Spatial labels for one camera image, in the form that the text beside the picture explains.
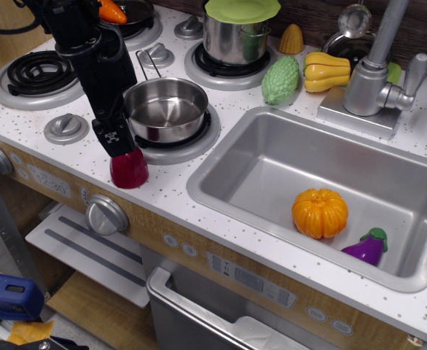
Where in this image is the grey stove knob middle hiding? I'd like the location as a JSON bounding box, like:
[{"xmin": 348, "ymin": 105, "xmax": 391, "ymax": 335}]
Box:
[{"xmin": 136, "ymin": 43, "xmax": 175, "ymax": 69}]

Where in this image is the green toy bitter melon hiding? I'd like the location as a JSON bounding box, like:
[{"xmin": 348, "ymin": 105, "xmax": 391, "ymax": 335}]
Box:
[{"xmin": 262, "ymin": 56, "xmax": 300, "ymax": 105}]

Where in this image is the purple toy eggplant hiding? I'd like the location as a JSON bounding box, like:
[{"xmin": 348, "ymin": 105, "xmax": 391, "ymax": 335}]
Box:
[{"xmin": 342, "ymin": 227, "xmax": 388, "ymax": 266}]

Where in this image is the grey dishwasher door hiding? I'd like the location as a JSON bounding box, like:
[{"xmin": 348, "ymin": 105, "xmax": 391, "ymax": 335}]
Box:
[{"xmin": 146, "ymin": 267, "xmax": 334, "ymax": 349}]

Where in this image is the black coil burner left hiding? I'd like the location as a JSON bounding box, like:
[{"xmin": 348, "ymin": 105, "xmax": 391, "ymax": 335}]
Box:
[{"xmin": 7, "ymin": 51, "xmax": 77, "ymax": 96}]

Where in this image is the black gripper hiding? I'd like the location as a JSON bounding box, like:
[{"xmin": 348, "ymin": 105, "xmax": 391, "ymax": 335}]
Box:
[{"xmin": 55, "ymin": 24, "xmax": 137, "ymax": 158}]

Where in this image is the yellow toy squash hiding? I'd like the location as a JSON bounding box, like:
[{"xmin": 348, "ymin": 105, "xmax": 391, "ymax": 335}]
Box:
[{"xmin": 304, "ymin": 52, "xmax": 351, "ymax": 93}]

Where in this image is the black frying pan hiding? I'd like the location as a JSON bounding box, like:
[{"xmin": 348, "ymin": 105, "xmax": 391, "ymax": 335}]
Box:
[{"xmin": 113, "ymin": 1, "xmax": 154, "ymax": 26}]

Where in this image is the steel pot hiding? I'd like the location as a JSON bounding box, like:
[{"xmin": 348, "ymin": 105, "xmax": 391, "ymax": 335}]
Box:
[{"xmin": 203, "ymin": 12, "xmax": 271, "ymax": 66}]

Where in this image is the steel pan with handle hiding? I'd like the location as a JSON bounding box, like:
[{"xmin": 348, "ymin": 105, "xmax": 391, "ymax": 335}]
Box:
[{"xmin": 124, "ymin": 49, "xmax": 210, "ymax": 144}]

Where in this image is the grey stove knob back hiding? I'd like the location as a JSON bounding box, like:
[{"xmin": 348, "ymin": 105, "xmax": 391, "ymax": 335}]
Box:
[{"xmin": 174, "ymin": 15, "xmax": 203, "ymax": 40}]

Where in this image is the grey stove knob front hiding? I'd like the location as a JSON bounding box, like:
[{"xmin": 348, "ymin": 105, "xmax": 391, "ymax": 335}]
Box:
[{"xmin": 44, "ymin": 113, "xmax": 90, "ymax": 145}]

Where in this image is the yellow toy corn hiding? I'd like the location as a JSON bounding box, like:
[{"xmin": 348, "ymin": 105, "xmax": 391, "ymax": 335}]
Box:
[{"xmin": 278, "ymin": 23, "xmax": 304, "ymax": 55}]

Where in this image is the grey toy faucet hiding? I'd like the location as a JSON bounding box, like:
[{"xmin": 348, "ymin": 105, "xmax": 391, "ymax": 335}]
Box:
[{"xmin": 317, "ymin": 1, "xmax": 427, "ymax": 140}]

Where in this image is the orange toy pumpkin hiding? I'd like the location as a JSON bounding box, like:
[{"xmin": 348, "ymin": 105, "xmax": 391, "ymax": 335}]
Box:
[{"xmin": 291, "ymin": 189, "xmax": 349, "ymax": 240}]

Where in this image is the red toy sweet potato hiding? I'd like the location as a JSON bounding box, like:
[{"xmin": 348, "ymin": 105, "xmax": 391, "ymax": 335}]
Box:
[{"xmin": 110, "ymin": 147, "xmax": 149, "ymax": 189}]

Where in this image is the grey sink basin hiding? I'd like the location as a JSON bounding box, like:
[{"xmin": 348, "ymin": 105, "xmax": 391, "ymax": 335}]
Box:
[{"xmin": 187, "ymin": 107, "xmax": 427, "ymax": 292}]

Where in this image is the blue clamp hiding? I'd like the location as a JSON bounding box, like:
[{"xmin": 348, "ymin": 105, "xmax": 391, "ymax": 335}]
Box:
[{"xmin": 0, "ymin": 274, "xmax": 45, "ymax": 321}]

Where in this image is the grey stove knob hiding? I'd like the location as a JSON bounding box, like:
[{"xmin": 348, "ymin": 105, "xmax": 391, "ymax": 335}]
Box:
[
  {"xmin": 174, "ymin": 15, "xmax": 203, "ymax": 40},
  {"xmin": 136, "ymin": 43, "xmax": 175, "ymax": 69},
  {"xmin": 44, "ymin": 113, "xmax": 90, "ymax": 145}
]

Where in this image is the green silicone lid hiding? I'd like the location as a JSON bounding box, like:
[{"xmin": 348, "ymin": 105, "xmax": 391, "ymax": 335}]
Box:
[{"xmin": 204, "ymin": 0, "xmax": 281, "ymax": 24}]

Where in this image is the steel ladle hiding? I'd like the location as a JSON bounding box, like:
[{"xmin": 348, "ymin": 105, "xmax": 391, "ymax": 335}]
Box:
[{"xmin": 338, "ymin": 0, "xmax": 372, "ymax": 39}]

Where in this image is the dark bowl behind faucet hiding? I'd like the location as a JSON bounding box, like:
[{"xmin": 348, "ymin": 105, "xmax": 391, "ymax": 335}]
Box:
[{"xmin": 321, "ymin": 32, "xmax": 376, "ymax": 70}]

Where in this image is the orange toy carrot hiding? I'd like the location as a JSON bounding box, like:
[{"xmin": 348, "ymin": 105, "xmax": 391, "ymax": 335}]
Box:
[{"xmin": 98, "ymin": 0, "xmax": 128, "ymax": 24}]

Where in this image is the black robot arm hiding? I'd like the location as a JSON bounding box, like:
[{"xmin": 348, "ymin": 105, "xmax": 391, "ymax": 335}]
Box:
[{"xmin": 37, "ymin": 1, "xmax": 137, "ymax": 158}]

